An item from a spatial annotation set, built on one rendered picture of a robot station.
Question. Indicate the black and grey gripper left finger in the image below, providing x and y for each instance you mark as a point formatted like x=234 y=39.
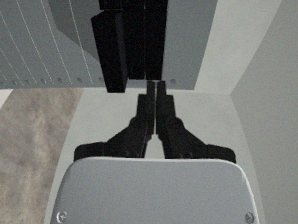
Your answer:
x=129 y=142

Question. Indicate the grey server rack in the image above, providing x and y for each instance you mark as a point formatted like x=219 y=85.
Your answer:
x=51 y=43

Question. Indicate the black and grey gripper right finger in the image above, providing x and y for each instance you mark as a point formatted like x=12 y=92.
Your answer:
x=182 y=143

